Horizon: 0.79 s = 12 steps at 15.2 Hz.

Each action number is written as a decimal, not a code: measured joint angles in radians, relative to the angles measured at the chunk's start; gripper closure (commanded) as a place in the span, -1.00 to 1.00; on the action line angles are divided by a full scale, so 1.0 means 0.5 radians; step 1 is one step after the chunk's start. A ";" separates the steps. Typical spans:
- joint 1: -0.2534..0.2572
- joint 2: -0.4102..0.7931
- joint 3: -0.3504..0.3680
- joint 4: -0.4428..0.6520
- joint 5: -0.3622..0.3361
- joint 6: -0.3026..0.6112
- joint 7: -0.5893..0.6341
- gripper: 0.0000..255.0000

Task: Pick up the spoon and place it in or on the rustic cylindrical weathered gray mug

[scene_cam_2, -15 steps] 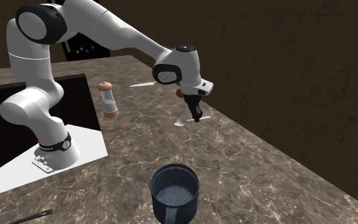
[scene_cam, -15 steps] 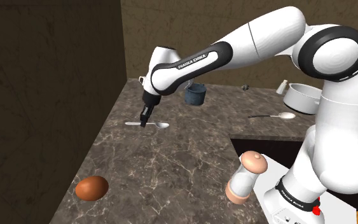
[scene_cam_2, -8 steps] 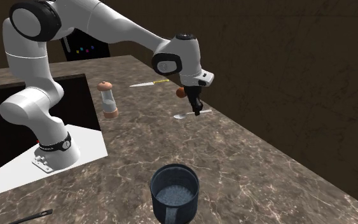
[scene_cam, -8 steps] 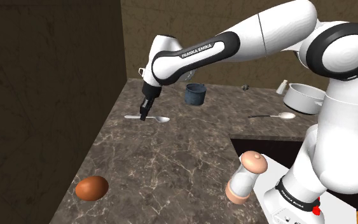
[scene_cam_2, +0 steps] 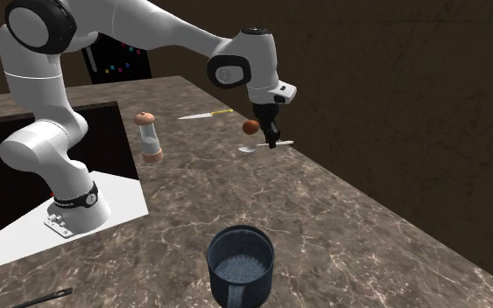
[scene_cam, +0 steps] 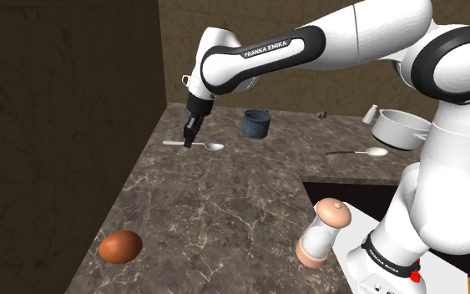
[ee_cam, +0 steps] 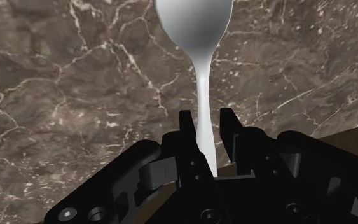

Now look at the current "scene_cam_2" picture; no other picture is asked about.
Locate brown egg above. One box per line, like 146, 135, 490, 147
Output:
242, 119, 261, 136

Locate silver spoon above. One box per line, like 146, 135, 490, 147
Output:
238, 140, 295, 154

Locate clear salt grinder, brown caps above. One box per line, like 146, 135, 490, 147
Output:
133, 111, 165, 164

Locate black fridge with magnets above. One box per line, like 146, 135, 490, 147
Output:
81, 32, 153, 85

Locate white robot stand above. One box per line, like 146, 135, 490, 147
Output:
0, 170, 150, 272

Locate dark blue pot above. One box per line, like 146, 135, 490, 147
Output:
206, 225, 276, 308

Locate knife with yellow handle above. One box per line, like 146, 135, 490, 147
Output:
178, 108, 235, 121

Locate black utensil handle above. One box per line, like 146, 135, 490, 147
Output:
11, 286, 74, 308

